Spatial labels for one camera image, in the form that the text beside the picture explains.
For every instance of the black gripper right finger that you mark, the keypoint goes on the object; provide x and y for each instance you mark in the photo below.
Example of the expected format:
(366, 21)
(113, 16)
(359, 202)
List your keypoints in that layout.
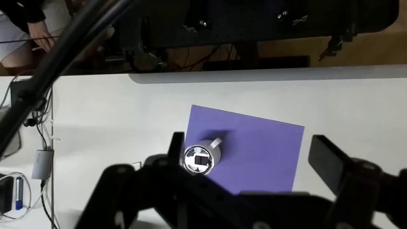
(364, 192)

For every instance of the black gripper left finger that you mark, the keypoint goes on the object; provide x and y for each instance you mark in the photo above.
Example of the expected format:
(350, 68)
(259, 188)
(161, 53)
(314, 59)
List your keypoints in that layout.
(141, 186)

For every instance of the silver cup with lid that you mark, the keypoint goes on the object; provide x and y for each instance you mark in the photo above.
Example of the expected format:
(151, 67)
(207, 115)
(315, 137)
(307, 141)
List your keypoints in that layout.
(199, 162)

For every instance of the black sleeved forearm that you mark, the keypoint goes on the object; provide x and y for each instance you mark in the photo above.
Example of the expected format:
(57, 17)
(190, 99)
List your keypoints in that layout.
(24, 11)

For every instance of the bystander hand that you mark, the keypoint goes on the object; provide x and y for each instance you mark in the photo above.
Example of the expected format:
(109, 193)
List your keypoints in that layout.
(41, 36)

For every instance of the white power adapter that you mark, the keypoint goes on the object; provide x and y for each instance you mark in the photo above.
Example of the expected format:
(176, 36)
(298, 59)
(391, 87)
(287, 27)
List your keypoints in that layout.
(43, 165)

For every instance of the purple paper mat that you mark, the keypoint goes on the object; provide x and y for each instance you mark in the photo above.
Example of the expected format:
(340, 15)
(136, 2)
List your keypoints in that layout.
(255, 157)

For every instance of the blue stick device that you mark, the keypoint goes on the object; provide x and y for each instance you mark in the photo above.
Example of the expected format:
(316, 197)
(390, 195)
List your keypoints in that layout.
(19, 195)

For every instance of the black tripod pole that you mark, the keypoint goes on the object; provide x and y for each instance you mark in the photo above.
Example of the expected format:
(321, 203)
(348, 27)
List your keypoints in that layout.
(64, 55)

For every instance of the dark background furniture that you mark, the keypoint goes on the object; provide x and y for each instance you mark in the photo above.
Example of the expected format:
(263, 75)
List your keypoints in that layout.
(255, 20)

